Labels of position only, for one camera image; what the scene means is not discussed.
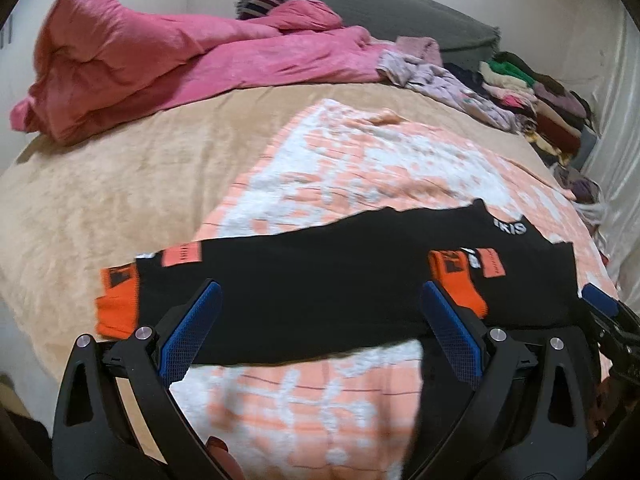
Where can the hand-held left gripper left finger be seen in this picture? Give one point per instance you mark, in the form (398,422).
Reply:
(195,330)

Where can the pile of folded clothes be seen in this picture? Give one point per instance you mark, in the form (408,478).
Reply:
(550,100)

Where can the lilac printed garment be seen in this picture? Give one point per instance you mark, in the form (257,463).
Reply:
(440,80)

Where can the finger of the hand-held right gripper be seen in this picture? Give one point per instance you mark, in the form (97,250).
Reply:
(597,297)

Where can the beige bed sheet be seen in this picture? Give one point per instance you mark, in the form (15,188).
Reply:
(100,200)

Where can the dark striped cloth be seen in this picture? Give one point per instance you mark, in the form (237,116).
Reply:
(260,5)

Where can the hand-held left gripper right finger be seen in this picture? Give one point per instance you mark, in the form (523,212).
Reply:
(452,330)

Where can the pink duvet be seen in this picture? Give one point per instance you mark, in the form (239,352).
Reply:
(125,60)

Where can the person's left hand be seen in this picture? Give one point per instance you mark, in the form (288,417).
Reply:
(225,460)

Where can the black shirt with orange cuffs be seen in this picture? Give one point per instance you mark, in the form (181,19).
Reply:
(325,290)

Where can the purple clothes heap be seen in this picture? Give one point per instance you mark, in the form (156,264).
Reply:
(580,187)

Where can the white curtain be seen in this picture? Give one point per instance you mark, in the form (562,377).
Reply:
(620,135)

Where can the orange and white tufted blanket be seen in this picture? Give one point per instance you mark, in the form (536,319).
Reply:
(350,175)

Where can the mauve cloth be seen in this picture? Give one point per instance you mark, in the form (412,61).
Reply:
(420,47)

